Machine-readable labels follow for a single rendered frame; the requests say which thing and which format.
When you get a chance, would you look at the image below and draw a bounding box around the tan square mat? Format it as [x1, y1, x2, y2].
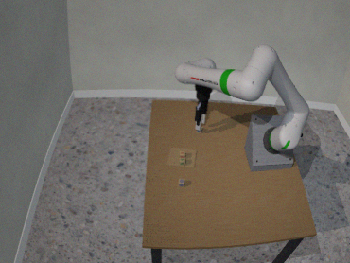
[166, 147, 197, 168]

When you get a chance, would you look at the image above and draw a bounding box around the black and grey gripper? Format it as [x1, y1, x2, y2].
[195, 92, 210, 130]

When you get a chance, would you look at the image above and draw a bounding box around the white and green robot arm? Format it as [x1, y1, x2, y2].
[175, 44, 309, 154]

